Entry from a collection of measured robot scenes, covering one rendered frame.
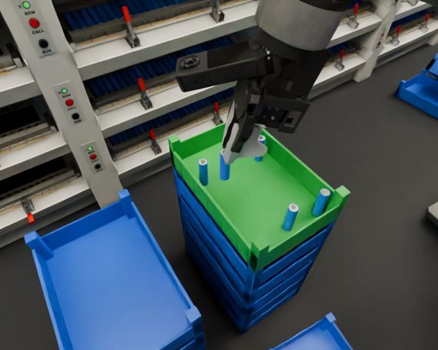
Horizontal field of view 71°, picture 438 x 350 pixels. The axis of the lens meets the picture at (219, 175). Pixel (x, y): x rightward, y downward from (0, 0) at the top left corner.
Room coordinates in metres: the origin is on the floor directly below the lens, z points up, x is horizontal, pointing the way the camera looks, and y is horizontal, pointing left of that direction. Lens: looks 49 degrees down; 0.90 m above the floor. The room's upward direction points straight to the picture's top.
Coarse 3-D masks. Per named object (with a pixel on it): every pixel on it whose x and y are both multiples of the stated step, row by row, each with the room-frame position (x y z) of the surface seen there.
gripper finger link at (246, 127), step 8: (248, 104) 0.33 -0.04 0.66; (248, 112) 0.32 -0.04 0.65; (240, 120) 0.33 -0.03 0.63; (248, 120) 0.31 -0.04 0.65; (240, 128) 0.31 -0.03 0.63; (248, 128) 0.31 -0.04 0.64; (240, 136) 0.30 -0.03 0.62; (248, 136) 0.30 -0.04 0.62; (232, 144) 0.32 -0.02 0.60; (240, 144) 0.31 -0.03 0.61
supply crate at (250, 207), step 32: (224, 128) 0.53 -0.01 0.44; (192, 160) 0.47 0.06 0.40; (288, 160) 0.44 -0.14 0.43; (224, 192) 0.38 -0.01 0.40; (256, 192) 0.38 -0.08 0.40; (288, 192) 0.38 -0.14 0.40; (224, 224) 0.29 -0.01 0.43; (256, 224) 0.30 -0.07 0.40; (320, 224) 0.29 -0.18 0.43; (256, 256) 0.22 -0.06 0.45
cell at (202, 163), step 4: (200, 160) 0.41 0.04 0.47; (204, 160) 0.41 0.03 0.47; (200, 164) 0.40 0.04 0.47; (204, 164) 0.40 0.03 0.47; (200, 168) 0.40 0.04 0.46; (204, 168) 0.40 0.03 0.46; (200, 172) 0.40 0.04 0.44; (204, 172) 0.40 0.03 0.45; (200, 176) 0.40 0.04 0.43; (204, 176) 0.40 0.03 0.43; (208, 176) 0.41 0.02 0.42; (200, 180) 0.40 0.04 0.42; (204, 180) 0.40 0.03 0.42; (208, 180) 0.40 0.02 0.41; (204, 184) 0.40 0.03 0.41
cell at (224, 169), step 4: (220, 152) 0.35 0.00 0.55; (220, 156) 0.35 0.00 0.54; (220, 160) 0.35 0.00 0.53; (224, 160) 0.34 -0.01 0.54; (220, 164) 0.35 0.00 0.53; (224, 164) 0.34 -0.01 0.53; (220, 168) 0.35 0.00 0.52; (224, 168) 0.34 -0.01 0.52; (228, 168) 0.34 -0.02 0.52; (220, 172) 0.35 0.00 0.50; (224, 172) 0.34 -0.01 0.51; (228, 172) 0.34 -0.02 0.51; (220, 176) 0.35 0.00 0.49; (224, 176) 0.34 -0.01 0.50; (228, 176) 0.35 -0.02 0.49; (224, 180) 0.34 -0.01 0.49
